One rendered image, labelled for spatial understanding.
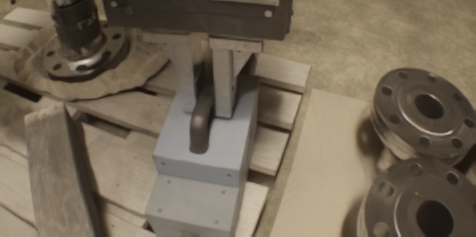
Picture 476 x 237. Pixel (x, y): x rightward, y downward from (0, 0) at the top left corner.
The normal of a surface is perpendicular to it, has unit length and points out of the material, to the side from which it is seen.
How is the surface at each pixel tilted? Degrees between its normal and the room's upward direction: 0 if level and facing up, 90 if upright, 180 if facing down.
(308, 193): 0
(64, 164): 0
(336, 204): 0
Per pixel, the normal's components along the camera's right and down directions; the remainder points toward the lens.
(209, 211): 0.00, -0.68
